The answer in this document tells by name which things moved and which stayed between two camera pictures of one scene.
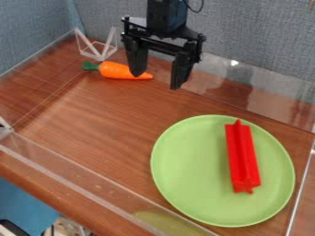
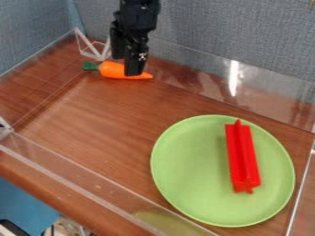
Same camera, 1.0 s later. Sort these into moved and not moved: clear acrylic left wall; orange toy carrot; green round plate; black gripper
Moved: black gripper
Not moved: orange toy carrot; clear acrylic left wall; green round plate
